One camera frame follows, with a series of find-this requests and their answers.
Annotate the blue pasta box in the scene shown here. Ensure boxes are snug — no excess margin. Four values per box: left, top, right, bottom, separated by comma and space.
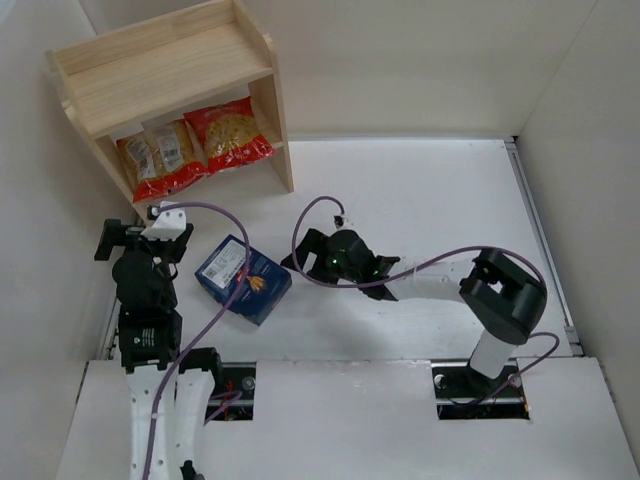
195, 235, 292, 326

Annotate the red pasta bag label side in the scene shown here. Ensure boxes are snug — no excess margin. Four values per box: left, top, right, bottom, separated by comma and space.
116, 119, 207, 203

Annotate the red pasta bag front side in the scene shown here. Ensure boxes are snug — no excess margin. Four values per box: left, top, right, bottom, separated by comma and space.
183, 97, 275, 175

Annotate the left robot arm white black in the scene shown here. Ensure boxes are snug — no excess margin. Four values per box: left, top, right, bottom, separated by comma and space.
94, 219, 221, 479

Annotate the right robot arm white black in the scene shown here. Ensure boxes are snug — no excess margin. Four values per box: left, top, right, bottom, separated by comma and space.
280, 229, 548, 397

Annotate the wooden two-tier shelf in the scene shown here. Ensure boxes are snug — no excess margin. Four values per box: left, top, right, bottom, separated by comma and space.
46, 1, 294, 201

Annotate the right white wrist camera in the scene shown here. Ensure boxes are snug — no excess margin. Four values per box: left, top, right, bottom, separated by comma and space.
333, 214, 354, 230

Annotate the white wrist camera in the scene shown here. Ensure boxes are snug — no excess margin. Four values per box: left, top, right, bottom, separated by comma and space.
333, 214, 354, 230
141, 201, 187, 241

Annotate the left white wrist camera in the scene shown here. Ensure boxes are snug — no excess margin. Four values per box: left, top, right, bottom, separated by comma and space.
141, 201, 187, 241

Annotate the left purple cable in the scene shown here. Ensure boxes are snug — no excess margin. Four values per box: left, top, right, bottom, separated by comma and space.
142, 200, 251, 479

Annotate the purple cable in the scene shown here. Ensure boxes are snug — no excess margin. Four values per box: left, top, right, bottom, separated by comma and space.
290, 195, 561, 401
142, 200, 251, 479

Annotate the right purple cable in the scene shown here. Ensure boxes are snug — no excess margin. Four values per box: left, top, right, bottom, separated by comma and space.
290, 195, 561, 401

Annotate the right aluminium table rail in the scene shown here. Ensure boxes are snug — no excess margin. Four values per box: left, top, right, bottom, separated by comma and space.
505, 137, 584, 357

